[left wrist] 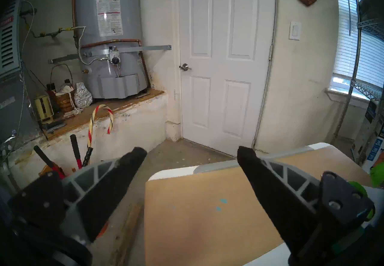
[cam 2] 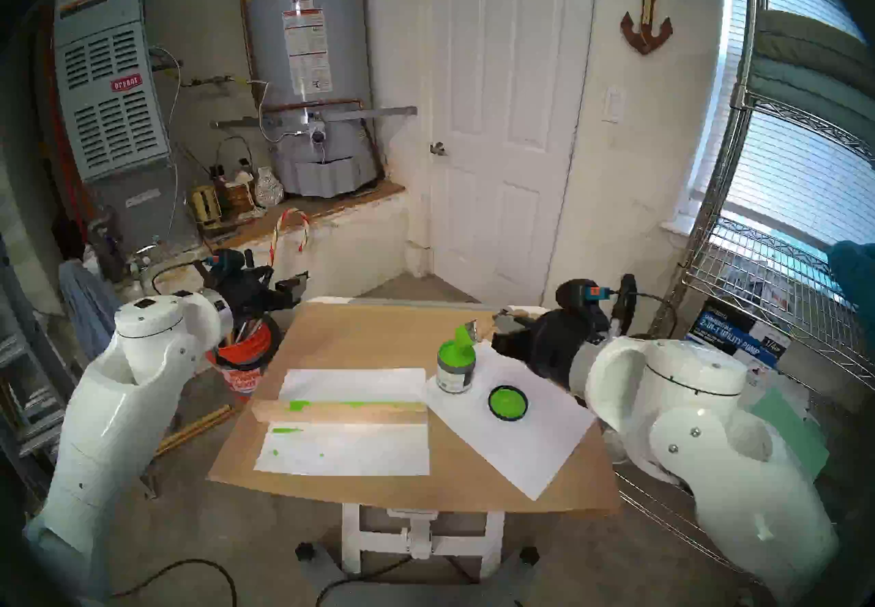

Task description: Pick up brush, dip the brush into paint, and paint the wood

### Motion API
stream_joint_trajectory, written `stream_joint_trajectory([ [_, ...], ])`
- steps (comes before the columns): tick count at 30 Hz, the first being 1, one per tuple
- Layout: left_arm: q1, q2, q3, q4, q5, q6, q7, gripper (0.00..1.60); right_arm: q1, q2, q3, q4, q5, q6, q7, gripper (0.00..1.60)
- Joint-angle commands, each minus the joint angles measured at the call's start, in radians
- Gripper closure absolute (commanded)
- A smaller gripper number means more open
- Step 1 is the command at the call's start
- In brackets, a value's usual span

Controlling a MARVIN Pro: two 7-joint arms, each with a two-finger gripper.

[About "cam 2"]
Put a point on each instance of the striped candy cane decoration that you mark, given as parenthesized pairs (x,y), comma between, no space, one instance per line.
(275,240)

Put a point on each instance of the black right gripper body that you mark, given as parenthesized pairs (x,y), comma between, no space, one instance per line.
(557,346)

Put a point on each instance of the black grey left gripper finger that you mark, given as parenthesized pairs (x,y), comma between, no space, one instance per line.
(292,289)
(264,273)

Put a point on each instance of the utility pump box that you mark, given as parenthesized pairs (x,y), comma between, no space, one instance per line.
(738,332)

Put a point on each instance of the orange plastic bucket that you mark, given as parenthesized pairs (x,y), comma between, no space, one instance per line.
(239,380)

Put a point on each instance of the white light switch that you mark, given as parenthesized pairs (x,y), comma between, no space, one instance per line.
(614,105)

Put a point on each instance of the wooden stick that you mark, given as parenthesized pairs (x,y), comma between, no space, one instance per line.
(198,426)

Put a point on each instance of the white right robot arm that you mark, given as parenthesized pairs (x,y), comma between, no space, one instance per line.
(718,462)

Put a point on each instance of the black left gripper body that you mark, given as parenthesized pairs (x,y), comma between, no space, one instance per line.
(251,294)

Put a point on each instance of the white paper sheet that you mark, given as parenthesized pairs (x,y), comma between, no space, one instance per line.
(342,455)
(526,448)

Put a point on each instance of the grey bryant furnace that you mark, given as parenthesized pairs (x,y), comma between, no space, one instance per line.
(109,120)

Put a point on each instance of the green paper sheet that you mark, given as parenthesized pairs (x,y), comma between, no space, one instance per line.
(800,434)

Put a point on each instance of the yellow lantern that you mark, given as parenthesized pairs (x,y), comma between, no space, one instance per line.
(204,205)

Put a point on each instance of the white folding table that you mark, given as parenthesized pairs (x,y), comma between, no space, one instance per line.
(420,534)

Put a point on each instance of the black lid with green paint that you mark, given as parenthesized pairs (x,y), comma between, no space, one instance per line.
(507,403)

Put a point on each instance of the folded green cushion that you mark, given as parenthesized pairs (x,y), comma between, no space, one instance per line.
(806,79)

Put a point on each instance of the wooden ledge board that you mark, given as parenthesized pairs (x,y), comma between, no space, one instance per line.
(321,205)

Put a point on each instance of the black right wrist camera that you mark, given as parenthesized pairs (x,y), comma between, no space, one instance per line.
(577,294)

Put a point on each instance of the dark flat tool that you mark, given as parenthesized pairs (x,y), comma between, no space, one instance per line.
(222,233)

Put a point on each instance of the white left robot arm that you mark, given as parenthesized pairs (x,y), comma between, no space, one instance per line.
(109,421)

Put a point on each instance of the brown cardboard sheet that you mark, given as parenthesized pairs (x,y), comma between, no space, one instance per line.
(355,339)

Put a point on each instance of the blue cloth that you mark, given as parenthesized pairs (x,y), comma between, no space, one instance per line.
(89,311)

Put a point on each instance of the teal cloth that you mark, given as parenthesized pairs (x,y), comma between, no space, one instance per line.
(854,270)

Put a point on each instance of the grey metal ladder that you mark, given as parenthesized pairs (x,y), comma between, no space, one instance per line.
(31,421)

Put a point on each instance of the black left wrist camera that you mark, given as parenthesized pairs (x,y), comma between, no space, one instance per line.
(225,260)

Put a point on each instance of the grey water heater tank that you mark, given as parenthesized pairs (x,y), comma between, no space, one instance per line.
(335,31)

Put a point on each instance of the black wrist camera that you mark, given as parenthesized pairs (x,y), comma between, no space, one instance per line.
(225,260)
(577,294)

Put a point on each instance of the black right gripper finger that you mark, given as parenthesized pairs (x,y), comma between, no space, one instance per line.
(511,346)
(503,316)

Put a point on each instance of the silver door knob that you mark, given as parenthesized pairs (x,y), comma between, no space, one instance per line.
(437,149)

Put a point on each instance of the light wood plank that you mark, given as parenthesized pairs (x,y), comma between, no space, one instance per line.
(342,414)

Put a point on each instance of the gas pipe with yellow valve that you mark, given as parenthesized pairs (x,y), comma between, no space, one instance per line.
(212,80)

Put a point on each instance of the white window blinds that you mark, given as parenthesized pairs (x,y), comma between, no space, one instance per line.
(800,181)

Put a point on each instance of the white panel door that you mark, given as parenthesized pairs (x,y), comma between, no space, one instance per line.
(506,202)

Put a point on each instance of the grey can of green paint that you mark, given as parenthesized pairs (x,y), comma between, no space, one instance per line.
(454,373)

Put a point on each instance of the foil wrapped object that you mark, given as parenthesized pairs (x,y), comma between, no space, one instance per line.
(268,190)

